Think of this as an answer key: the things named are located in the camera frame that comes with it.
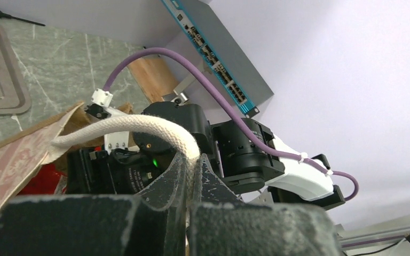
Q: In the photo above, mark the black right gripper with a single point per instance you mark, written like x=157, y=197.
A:
x=95, y=171

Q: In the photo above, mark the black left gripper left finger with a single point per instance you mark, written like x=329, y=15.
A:
x=149, y=223

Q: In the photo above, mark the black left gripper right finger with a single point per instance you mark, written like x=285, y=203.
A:
x=222, y=224

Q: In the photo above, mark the red candy bag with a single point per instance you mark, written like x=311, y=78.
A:
x=48, y=181

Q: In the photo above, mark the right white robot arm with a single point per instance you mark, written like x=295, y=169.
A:
x=240, y=164

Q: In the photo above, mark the wooden board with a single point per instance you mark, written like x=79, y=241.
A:
x=154, y=77

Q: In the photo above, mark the blue grey network switch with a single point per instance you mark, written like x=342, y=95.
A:
x=221, y=54

